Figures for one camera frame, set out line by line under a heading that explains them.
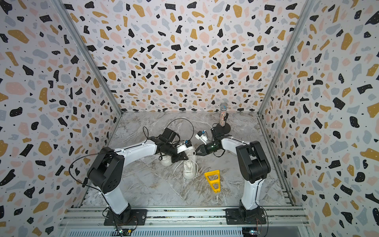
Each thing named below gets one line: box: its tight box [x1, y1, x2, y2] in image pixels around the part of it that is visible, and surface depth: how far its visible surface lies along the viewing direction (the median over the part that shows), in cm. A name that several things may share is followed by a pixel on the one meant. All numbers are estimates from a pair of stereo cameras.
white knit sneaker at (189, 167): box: [183, 155, 198, 180], surface depth 88 cm
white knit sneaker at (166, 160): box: [160, 155, 173, 167], surface depth 91 cm
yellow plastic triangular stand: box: [204, 169, 221, 194], surface depth 89 cm
